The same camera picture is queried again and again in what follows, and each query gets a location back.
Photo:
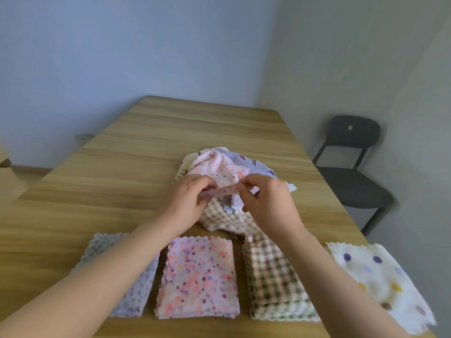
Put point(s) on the cream crumpled cloth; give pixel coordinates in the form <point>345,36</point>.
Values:
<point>185,167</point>

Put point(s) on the person's right hand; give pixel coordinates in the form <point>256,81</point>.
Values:
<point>273,207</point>

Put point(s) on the white wall socket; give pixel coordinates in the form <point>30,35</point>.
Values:
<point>83,139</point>

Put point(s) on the stack of lavender dotted cloths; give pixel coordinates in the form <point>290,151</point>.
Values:
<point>135,292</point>

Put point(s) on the dark grey plastic chair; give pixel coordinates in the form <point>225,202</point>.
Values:
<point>356,172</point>

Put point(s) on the person's left thumb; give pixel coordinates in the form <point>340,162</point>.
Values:
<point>208,197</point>

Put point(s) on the person's left forearm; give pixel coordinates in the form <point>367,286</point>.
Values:
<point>84,281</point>

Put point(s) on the white polka dot cloth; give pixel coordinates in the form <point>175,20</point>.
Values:
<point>384,278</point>

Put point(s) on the person's left hand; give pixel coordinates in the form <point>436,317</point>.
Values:
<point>183,204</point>

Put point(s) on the person's right forearm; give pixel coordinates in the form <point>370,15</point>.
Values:
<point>334,288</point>

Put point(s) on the person's right thumb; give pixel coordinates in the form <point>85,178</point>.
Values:
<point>249,198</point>

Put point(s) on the stack of green checked cloths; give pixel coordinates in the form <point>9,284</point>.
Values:
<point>274,278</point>

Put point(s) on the pink spotted cloth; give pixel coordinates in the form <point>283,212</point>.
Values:
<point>220,168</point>

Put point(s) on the beige checked crumpled cloth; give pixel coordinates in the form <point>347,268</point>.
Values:
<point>229,220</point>

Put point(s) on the stack of pink spotted cloths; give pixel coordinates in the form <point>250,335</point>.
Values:
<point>199,278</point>

